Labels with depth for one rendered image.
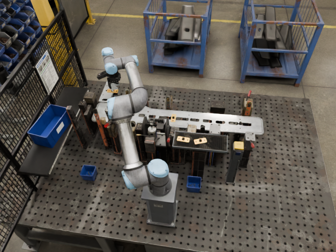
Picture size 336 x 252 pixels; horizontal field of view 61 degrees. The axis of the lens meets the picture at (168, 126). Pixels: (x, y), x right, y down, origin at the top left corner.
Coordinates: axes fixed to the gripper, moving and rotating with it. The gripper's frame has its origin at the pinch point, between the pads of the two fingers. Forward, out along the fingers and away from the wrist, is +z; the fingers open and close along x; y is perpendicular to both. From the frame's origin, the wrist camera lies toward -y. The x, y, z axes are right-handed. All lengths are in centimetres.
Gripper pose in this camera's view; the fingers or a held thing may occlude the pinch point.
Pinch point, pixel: (112, 89)
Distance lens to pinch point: 223.6
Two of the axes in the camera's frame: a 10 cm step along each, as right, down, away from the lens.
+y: 9.9, 1.0, -1.0
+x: 1.4, -7.5, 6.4
